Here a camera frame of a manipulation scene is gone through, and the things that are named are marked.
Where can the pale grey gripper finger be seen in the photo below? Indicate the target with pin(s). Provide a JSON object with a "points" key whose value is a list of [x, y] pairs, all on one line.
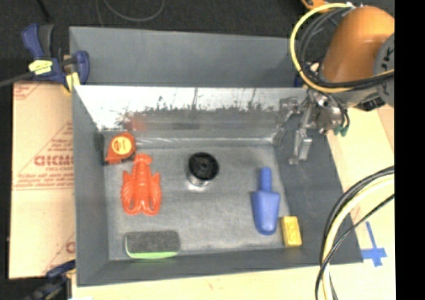
{"points": [[296, 146], [306, 149]]}

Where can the blue toy ice cream cone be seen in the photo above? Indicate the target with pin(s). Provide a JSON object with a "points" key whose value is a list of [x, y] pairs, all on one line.
{"points": [[265, 207]]}

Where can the yellow flat block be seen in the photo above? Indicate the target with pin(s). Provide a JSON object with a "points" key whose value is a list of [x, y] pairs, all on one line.
{"points": [[291, 231]]}

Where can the grey metal bin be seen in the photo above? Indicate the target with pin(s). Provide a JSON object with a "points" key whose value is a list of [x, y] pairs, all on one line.
{"points": [[212, 219]]}

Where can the orange-red toy lobster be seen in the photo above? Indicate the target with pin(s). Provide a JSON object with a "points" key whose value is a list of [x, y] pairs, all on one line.
{"points": [[141, 189]]}

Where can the black and green sponge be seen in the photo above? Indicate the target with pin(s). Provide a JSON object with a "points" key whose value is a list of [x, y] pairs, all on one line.
{"points": [[152, 244]]}

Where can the orange tape measure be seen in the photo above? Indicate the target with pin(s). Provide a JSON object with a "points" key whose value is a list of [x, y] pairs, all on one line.
{"points": [[120, 147]]}

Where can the brown cardboard board red print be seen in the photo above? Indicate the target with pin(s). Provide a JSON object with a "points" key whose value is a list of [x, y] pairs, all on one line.
{"points": [[40, 159]]}

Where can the black cylinder on white bracket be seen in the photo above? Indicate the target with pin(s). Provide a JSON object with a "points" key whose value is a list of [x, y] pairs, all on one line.
{"points": [[373, 103]]}

